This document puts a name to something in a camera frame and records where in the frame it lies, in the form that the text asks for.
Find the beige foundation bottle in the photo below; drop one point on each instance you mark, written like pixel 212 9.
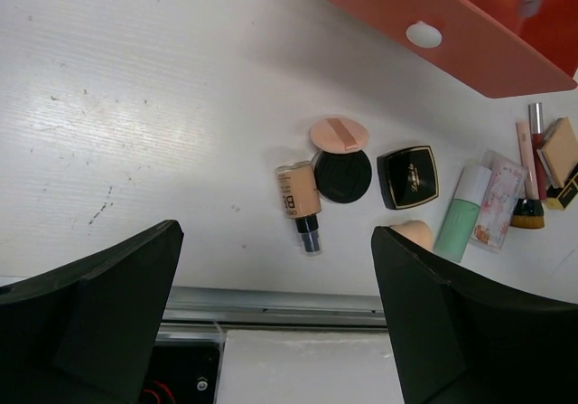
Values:
pixel 301 202

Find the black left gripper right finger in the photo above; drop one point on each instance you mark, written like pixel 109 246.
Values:
pixel 459 337

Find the black square gold compact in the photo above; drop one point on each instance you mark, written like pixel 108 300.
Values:
pixel 408 177

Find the red top drawer unit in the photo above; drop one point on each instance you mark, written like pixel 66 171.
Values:
pixel 485 44

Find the black orange makeup brush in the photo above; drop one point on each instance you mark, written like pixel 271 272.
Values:
pixel 528 214

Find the pink powder puff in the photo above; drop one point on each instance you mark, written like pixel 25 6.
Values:
pixel 339 135

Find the front aluminium rail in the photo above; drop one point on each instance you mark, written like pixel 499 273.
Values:
pixel 193 305

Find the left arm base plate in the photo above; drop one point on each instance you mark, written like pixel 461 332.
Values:
pixel 185 372

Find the black round cushion compact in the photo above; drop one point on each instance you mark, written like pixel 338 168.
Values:
pixel 342 178

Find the black gold lipstick box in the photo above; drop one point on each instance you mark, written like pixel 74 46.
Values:
pixel 559 199

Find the beige square palette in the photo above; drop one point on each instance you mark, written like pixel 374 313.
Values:
pixel 558 152

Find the pink concealer pen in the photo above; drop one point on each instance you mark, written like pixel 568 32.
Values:
pixel 527 158

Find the peach makeup sponge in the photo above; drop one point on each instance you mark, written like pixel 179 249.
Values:
pixel 418 232

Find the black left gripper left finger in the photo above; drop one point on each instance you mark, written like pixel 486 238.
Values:
pixel 84 332

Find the mint green bottle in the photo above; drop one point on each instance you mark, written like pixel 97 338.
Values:
pixel 462 213

